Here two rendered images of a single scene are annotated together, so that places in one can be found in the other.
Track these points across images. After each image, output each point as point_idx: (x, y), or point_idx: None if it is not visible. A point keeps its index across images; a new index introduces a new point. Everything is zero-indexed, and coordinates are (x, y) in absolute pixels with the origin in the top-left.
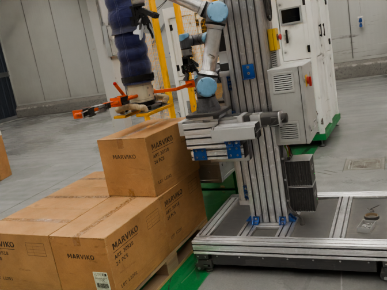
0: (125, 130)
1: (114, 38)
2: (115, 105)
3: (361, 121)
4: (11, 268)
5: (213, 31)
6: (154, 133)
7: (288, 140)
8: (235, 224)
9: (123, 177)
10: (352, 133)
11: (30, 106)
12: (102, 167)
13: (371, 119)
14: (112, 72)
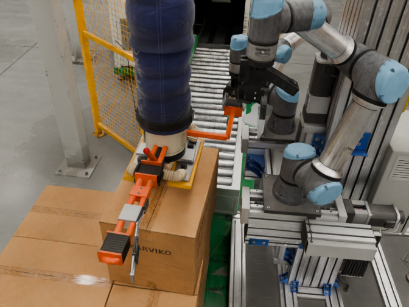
0: (133, 184)
1: (135, 50)
2: (150, 193)
3: (294, 53)
4: None
5: (370, 115)
6: (200, 218)
7: (378, 228)
8: (265, 284)
9: (141, 268)
10: (293, 74)
11: None
12: (6, 92)
13: (302, 52)
14: (50, 10)
